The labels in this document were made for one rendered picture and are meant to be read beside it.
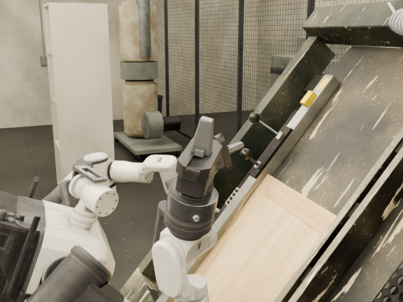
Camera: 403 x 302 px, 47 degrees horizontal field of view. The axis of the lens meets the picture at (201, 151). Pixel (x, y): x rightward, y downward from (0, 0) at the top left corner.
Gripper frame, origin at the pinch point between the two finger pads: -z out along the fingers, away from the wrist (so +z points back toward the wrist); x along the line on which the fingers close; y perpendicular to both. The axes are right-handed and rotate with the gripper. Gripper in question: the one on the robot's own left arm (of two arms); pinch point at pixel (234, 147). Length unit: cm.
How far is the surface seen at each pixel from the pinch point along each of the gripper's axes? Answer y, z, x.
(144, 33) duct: -546, -96, -4
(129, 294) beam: -15, 50, 43
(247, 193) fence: 6.6, 2.3, 14.0
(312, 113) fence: 6.6, -26.6, -2.9
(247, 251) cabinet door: 23.0, 12.7, 22.9
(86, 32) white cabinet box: -368, -3, -37
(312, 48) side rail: -17, -46, -17
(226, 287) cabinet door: 25.2, 22.6, 29.3
